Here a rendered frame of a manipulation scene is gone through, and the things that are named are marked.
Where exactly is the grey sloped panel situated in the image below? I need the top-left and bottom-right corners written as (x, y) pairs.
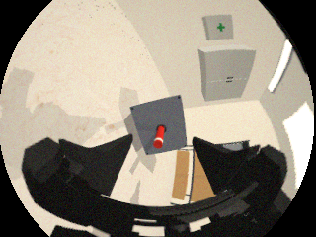
top-left (130, 95), bottom-right (187, 155)

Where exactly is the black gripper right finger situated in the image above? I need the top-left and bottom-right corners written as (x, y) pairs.
top-left (193, 137), bottom-right (261, 195)

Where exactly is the red peg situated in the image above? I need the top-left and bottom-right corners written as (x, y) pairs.
top-left (154, 126), bottom-right (165, 149)

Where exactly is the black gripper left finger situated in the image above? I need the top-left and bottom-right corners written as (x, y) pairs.
top-left (58, 134), bottom-right (133, 197)

